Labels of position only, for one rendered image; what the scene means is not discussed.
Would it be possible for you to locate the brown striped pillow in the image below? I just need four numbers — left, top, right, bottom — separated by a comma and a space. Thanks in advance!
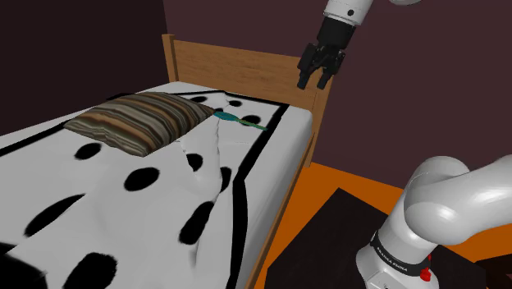
62, 91, 217, 158

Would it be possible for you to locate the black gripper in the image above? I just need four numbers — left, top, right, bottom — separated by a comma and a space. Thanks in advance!
296, 16, 357, 90

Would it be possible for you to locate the wooden bed with spotted cover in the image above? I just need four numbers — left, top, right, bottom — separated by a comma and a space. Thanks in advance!
0, 33, 335, 289

